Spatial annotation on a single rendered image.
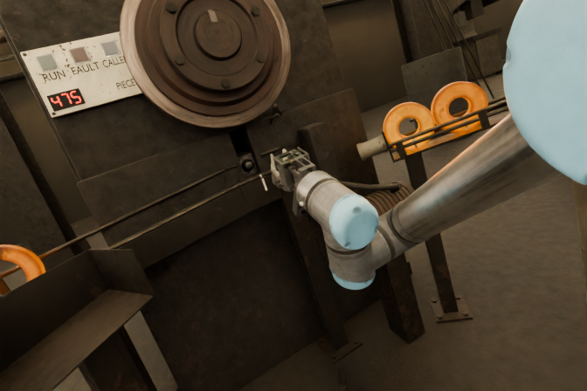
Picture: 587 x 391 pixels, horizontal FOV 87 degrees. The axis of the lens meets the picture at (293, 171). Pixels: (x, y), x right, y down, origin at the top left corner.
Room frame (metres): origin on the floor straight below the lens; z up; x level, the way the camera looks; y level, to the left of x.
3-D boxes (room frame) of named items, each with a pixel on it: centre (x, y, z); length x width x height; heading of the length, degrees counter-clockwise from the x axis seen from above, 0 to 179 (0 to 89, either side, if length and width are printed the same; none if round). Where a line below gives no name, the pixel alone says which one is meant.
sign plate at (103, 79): (0.97, 0.47, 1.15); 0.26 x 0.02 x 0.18; 110
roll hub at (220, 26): (0.89, 0.08, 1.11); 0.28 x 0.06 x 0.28; 110
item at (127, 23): (0.98, 0.11, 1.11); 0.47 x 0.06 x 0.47; 110
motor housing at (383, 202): (0.96, -0.24, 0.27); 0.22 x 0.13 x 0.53; 110
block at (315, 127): (1.07, -0.11, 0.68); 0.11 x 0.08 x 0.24; 20
